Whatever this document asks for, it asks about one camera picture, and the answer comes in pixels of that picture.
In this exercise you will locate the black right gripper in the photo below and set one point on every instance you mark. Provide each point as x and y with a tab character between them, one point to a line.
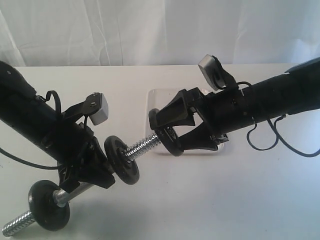
221	113

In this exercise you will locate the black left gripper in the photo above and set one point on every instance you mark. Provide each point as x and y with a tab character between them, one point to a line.
79	156

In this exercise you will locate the black weight plate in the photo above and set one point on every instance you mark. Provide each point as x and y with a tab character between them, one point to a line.
127	171
166	134
43	208

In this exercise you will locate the chrome dumbbell bar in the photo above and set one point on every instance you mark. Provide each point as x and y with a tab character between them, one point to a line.
62	197

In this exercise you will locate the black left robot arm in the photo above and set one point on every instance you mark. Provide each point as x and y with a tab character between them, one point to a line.
29	114

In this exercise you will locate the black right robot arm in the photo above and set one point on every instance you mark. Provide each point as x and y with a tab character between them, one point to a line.
293	92

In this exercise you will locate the white plastic tray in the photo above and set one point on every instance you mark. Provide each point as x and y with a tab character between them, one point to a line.
157	99

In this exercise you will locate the white backdrop curtain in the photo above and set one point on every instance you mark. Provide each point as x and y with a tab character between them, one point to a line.
157	32

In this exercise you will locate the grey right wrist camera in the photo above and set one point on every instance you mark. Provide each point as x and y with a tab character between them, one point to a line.
215	75

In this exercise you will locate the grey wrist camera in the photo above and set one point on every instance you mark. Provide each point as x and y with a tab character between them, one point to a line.
215	75
95	107

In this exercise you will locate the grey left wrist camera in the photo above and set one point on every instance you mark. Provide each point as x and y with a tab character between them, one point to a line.
95	107

